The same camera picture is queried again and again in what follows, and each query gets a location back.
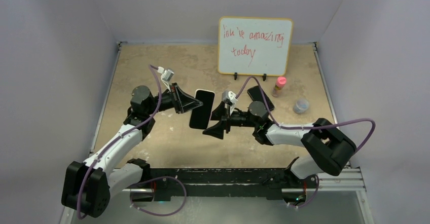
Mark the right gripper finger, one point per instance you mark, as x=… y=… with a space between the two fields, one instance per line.
x=219 y=112
x=217 y=130

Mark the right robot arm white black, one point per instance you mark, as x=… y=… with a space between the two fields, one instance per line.
x=329 y=149

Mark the white board yellow frame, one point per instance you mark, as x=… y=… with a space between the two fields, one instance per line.
x=254 y=45

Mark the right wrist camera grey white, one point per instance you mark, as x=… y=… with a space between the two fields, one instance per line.
x=229 y=99

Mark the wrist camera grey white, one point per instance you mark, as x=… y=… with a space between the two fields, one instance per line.
x=229 y=99
x=166 y=75

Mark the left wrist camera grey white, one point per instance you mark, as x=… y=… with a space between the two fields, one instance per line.
x=166 y=75

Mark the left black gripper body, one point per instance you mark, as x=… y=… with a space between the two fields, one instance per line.
x=168 y=101

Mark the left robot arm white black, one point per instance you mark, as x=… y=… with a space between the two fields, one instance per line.
x=89 y=185

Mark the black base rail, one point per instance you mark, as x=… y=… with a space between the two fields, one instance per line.
x=268 y=183

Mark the clear round lid container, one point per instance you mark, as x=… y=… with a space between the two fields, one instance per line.
x=301 y=106

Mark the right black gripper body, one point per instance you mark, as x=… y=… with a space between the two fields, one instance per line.
x=239 y=118

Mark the aluminium frame rail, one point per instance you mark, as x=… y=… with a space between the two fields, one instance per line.
x=347 y=180

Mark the black phone without case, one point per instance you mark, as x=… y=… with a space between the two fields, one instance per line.
x=256 y=95

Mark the pink capped small bottle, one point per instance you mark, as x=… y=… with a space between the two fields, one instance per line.
x=279 y=85

